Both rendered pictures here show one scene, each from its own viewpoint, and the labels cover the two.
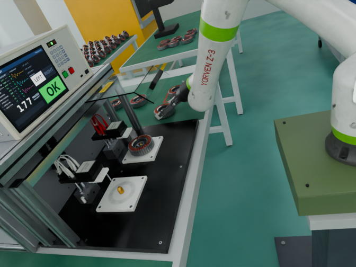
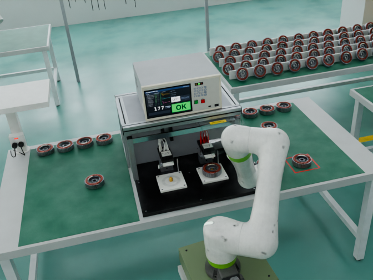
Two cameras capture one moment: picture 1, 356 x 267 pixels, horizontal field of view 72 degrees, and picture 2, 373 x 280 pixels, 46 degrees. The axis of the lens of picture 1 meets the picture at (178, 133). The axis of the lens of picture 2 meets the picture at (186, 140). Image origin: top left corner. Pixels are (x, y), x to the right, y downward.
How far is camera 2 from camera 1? 1.74 m
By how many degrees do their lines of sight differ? 46
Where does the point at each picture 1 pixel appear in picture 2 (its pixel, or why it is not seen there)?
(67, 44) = (211, 86)
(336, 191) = (185, 261)
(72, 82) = (198, 107)
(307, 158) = not seen: hidden behind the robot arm
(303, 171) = (196, 248)
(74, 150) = (185, 139)
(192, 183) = (191, 210)
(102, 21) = not seen: outside the picture
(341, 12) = (256, 200)
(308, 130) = not seen: hidden behind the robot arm
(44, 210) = (131, 155)
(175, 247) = (147, 219)
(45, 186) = (153, 144)
